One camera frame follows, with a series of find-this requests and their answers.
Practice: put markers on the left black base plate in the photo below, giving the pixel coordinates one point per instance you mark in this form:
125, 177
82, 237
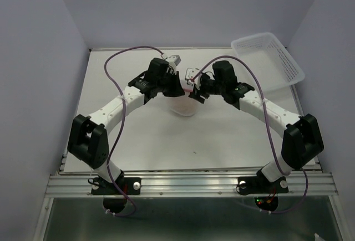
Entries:
129, 185

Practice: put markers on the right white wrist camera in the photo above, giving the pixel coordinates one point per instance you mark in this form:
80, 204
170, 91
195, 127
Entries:
192, 76

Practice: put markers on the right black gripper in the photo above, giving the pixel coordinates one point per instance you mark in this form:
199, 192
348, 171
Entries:
196, 93

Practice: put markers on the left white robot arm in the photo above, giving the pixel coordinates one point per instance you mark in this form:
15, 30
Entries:
88, 139

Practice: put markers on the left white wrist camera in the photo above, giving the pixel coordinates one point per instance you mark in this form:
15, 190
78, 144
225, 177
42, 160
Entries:
173, 60

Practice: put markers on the white plastic basket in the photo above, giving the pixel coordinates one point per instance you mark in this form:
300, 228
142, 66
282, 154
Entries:
269, 60

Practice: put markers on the aluminium mounting rail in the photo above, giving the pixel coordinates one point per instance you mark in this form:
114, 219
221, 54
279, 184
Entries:
193, 184

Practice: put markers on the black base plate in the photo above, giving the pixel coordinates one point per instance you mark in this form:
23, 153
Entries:
257, 185
129, 185

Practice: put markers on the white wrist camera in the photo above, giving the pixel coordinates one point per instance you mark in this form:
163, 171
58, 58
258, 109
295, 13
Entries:
192, 76
173, 60

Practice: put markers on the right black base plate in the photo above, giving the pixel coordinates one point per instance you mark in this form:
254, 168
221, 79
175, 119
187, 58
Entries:
257, 185

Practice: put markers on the white mesh laundry bag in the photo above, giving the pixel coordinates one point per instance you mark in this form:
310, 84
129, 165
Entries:
184, 105

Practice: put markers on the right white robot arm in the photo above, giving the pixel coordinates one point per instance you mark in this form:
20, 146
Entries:
301, 136

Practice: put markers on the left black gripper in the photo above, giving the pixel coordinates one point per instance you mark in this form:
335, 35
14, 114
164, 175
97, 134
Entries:
177, 89

